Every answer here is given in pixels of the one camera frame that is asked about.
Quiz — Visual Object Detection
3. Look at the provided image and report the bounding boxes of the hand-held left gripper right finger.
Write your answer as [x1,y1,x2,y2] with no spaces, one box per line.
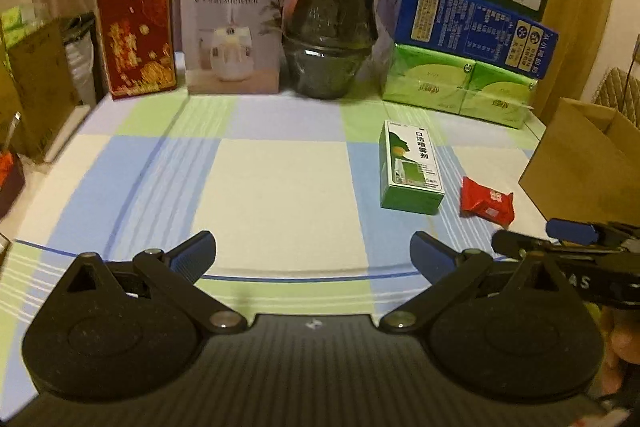
[380,231,557,334]

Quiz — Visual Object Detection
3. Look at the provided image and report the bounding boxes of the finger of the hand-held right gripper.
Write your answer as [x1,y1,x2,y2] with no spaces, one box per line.
[546,218,640,254]
[491,229,601,264]

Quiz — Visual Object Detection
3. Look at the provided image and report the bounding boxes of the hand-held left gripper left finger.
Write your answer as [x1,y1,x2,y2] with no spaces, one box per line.
[65,229,247,335]

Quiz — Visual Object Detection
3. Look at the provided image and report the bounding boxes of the small red snack packet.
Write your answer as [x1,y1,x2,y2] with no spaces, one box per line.
[459,176,516,229]

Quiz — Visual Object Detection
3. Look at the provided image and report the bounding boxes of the brown cardboard box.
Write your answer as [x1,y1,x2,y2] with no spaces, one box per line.
[518,97,640,228]

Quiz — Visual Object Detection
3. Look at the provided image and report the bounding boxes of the checkered cloth desktop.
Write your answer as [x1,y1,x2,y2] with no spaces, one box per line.
[0,93,601,358]

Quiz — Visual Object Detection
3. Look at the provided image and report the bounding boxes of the person's right hand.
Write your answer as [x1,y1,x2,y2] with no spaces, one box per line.
[597,302,640,400]

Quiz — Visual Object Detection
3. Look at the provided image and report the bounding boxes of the green spray box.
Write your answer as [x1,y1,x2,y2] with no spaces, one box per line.
[378,119,446,215]

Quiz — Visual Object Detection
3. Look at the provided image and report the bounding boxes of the green tissue pack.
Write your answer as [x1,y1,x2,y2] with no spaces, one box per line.
[457,61,540,130]
[381,43,476,114]

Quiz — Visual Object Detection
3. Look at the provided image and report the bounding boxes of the quilted chair back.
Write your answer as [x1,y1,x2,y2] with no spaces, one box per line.
[591,67,640,128]

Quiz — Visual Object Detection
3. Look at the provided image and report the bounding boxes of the dark red container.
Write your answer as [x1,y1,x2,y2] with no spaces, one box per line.
[0,151,27,214]

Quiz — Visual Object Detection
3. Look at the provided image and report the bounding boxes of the red gold gift box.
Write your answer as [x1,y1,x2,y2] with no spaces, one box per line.
[96,0,178,102]

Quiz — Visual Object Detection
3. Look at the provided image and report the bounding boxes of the grey plastic bag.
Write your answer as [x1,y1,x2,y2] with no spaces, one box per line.
[64,14,98,108]

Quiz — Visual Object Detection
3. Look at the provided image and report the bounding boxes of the white humidifier box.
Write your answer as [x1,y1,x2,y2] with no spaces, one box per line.
[179,0,288,96]

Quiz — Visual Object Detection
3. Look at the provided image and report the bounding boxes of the blue carton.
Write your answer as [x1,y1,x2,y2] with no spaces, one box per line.
[394,0,561,82]

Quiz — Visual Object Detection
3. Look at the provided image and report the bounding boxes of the brown carton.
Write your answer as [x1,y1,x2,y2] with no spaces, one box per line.
[0,6,83,164]

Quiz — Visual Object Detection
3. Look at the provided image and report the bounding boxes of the stack of black bowls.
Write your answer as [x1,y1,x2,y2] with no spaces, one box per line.
[281,0,397,100]

